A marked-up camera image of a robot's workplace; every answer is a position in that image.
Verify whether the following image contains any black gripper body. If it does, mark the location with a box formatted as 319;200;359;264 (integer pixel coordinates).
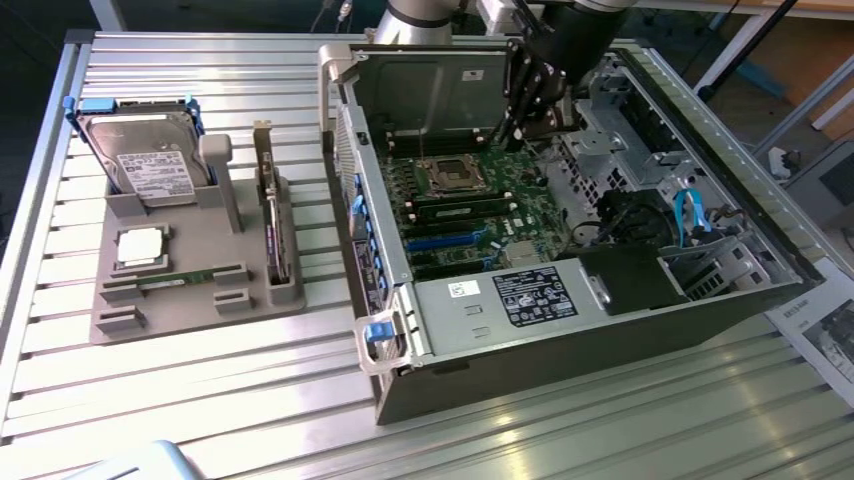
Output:
526;0;633;94

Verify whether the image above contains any black installed RAM stick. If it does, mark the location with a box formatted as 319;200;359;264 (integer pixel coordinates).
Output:
417;197;520;224

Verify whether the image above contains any green RAM stick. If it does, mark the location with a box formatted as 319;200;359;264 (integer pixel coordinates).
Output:
135;269;221;290

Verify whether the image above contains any metal disk bay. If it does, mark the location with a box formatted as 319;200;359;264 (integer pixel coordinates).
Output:
570;62;710;204

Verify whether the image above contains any green motherboard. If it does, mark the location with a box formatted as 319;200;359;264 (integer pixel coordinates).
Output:
378;142;577;281

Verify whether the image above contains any CPU socket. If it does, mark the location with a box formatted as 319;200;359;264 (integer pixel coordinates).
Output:
413;154;494;200

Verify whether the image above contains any blue expansion slot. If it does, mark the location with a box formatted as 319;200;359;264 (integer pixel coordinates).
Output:
406;224;494;254

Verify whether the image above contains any silver chipset heatsink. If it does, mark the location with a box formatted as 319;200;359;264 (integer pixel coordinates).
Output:
500;241;554;267

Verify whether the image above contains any white power strip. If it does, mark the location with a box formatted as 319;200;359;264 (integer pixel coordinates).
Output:
766;146;804;177

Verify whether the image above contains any black plastic shroud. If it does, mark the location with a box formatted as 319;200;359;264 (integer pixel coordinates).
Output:
577;243;694;317

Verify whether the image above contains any graphics card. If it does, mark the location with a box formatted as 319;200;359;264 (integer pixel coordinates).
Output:
253;118;301;290

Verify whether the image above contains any silver power supply unit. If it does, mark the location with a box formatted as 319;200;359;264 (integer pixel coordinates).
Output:
412;257;617;362

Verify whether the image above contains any grey monitor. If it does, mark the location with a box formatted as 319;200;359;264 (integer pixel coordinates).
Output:
784;138;854;214

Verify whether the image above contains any black open PC case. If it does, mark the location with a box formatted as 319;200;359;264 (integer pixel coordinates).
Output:
317;37;827;427

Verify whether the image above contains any printed paper sheet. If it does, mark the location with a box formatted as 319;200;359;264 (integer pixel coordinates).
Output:
762;257;854;392

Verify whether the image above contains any silver CPU chip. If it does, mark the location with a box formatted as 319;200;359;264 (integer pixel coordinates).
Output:
115;230;170;267

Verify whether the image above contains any grey parts rack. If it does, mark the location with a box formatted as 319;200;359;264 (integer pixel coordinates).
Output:
89;132;309;347

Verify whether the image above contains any light blue plastic object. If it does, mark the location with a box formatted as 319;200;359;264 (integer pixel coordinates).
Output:
58;439;210;480

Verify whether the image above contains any black wire bundle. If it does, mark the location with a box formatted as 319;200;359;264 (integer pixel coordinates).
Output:
573;192;677;249

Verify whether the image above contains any blue data wire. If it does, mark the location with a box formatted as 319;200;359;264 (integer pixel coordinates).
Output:
672;188;714;250

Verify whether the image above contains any hard disk with blue bracket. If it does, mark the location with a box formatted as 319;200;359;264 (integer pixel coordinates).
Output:
62;93;217;209

